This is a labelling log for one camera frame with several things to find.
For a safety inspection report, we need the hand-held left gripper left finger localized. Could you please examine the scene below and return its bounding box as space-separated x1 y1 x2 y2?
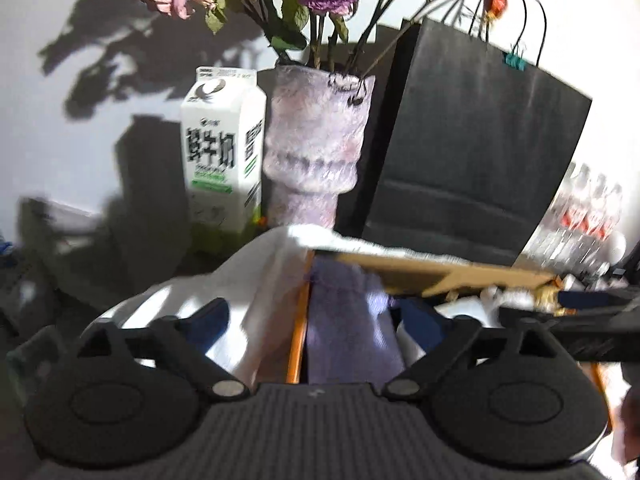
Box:
75 297 252 403

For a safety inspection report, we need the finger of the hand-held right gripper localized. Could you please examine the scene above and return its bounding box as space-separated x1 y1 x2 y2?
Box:
499 305 640 363
557 287 640 310

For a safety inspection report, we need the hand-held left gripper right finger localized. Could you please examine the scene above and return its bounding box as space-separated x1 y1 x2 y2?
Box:
381 301 561 403

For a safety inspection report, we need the cardboard box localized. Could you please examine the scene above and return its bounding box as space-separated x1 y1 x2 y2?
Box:
286 249 617 433

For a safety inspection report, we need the white towel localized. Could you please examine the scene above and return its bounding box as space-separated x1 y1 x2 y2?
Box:
82 225 451 386

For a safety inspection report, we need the purple cloth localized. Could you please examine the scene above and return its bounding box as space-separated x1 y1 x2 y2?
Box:
306 255 407 386

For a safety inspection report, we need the yellow and white plush toy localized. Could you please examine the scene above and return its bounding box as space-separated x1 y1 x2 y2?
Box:
480 284 564 317

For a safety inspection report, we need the pack of clear water bottles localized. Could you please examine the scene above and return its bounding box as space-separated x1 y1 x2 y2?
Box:
522 161 626 281

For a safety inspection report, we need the white milk carton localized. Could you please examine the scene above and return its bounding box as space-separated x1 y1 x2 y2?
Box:
180 66 267 235

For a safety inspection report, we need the black paper bag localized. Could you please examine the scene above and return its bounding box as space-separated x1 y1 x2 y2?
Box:
350 0 594 268

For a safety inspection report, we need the purple textured vase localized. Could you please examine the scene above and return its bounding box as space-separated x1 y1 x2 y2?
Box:
262 64 376 231

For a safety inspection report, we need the black binder clip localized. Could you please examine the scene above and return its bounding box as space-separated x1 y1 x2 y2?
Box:
348 80 370 109

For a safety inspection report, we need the teal binder clip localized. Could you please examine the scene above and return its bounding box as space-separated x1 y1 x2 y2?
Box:
502 42 529 72

